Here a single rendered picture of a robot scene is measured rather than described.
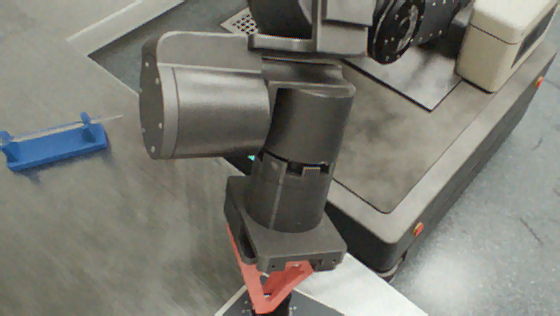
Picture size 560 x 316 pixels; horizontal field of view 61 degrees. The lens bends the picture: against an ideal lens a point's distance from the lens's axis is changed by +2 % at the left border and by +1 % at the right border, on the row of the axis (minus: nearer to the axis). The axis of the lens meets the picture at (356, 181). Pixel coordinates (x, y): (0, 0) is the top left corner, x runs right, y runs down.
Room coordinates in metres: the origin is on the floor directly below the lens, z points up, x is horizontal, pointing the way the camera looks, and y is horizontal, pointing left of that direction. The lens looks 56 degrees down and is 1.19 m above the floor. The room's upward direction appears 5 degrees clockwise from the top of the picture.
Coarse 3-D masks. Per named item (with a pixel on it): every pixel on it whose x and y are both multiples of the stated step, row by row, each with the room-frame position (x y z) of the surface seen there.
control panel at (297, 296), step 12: (264, 276) 0.16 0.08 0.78; (240, 300) 0.13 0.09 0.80; (300, 300) 0.14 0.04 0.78; (312, 300) 0.14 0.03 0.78; (228, 312) 0.12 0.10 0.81; (240, 312) 0.12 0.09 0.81; (300, 312) 0.13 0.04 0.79; (312, 312) 0.13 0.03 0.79; (324, 312) 0.13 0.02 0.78; (336, 312) 0.13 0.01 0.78
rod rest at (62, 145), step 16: (80, 128) 0.33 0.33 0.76; (96, 128) 0.33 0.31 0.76; (16, 144) 0.30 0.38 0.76; (32, 144) 0.30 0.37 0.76; (48, 144) 0.30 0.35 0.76; (64, 144) 0.31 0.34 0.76; (80, 144) 0.31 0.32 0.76; (96, 144) 0.31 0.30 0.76; (16, 160) 0.28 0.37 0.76; (32, 160) 0.28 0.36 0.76; (48, 160) 0.29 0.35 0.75
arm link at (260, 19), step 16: (256, 0) 0.26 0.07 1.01; (272, 0) 0.24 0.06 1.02; (288, 0) 0.23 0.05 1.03; (304, 0) 0.23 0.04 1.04; (256, 16) 0.25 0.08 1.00; (272, 16) 0.24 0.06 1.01; (288, 16) 0.23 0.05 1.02; (304, 16) 0.22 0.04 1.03; (272, 32) 0.25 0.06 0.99; (288, 32) 0.24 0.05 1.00; (304, 32) 0.23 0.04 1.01
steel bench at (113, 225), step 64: (0, 0) 0.56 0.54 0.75; (0, 64) 0.43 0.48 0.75; (64, 64) 0.44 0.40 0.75; (0, 128) 0.33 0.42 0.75; (128, 128) 0.35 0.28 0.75; (0, 192) 0.24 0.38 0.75; (64, 192) 0.25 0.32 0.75; (128, 192) 0.26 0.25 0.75; (192, 192) 0.26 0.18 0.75; (0, 256) 0.17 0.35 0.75; (64, 256) 0.18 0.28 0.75; (128, 256) 0.18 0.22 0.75; (192, 256) 0.19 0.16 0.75
